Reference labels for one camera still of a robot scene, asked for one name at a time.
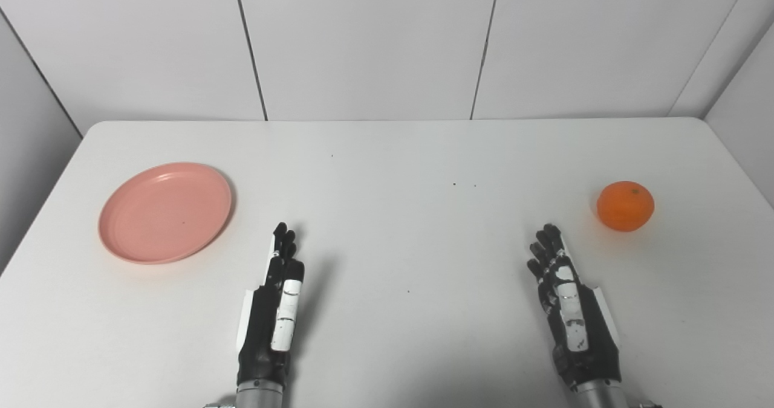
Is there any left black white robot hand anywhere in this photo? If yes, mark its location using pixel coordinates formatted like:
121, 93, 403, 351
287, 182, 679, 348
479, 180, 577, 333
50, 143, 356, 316
235, 222, 306, 390

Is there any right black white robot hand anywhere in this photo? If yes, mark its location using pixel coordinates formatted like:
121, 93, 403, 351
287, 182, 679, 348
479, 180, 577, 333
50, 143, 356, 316
526, 223, 623, 392

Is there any orange fruit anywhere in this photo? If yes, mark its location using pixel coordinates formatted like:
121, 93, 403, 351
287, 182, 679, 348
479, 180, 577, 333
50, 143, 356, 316
596, 181, 655, 233

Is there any pink round plate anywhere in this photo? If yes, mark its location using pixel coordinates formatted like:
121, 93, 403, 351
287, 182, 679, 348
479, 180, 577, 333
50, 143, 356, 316
98, 162, 233, 265

